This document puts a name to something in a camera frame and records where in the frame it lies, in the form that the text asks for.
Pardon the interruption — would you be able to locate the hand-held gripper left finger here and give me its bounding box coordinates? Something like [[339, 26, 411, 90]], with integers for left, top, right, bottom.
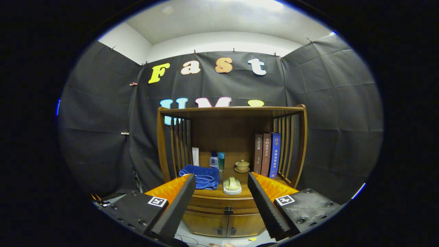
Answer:
[[98, 173, 197, 244]]

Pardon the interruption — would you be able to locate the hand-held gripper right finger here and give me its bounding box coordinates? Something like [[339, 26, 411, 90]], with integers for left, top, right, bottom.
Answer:
[[247, 172, 342, 242]]

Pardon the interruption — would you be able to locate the wooden cabinet door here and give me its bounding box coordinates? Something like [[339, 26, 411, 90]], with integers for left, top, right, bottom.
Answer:
[[226, 213, 266, 237], [182, 211, 229, 238]]

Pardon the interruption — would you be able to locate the wooden countertop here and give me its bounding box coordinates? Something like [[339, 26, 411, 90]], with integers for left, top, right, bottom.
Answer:
[[190, 151, 292, 199]]

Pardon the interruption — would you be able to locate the wooden cabinet with slatted shelf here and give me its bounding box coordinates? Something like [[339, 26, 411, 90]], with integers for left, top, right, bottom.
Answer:
[[157, 104, 308, 238]]

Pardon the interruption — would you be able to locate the folded blue towel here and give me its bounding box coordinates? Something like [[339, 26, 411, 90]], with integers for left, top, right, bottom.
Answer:
[[179, 165, 220, 190]]

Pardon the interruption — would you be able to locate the reddish brown book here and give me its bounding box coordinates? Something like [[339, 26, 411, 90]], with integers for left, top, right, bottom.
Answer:
[[261, 133, 272, 177]]

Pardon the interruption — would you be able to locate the dark brown book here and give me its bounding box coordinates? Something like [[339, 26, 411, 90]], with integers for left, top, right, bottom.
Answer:
[[254, 133, 264, 175]]

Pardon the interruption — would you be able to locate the blue book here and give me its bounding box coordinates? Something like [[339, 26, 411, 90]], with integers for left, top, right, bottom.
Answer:
[[269, 132, 281, 178]]

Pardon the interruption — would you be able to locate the dark floor cable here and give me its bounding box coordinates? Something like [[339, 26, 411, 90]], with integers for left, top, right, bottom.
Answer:
[[173, 233, 200, 247]]

